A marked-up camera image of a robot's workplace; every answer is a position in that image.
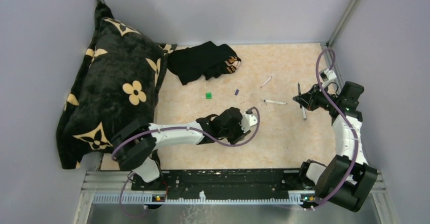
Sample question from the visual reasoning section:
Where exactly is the green small cap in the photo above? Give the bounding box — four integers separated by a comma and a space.
205, 92, 212, 99

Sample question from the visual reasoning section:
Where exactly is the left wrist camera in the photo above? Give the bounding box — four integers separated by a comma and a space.
241, 112, 258, 132

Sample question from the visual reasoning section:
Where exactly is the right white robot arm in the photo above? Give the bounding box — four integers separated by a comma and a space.
293, 81, 378, 212

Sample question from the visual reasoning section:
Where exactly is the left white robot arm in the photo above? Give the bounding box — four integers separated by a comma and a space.
112, 107, 259, 190

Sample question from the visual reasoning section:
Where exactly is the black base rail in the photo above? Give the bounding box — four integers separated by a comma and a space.
131, 168, 315, 204

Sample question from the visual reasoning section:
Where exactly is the black thin pen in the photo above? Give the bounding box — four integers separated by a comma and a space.
297, 82, 303, 109

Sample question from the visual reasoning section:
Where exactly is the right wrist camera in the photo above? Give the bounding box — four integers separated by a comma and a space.
319, 68, 337, 88

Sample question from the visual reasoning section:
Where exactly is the black folded cloth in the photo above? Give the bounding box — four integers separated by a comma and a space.
167, 41, 242, 85

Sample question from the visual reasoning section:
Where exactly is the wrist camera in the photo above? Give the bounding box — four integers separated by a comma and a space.
319, 68, 337, 88
241, 112, 258, 132

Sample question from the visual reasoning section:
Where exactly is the white pen with clip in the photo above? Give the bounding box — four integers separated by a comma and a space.
263, 99, 288, 105

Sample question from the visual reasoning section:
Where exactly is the black floral plush pillow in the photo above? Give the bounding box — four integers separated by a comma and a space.
56, 3, 176, 169

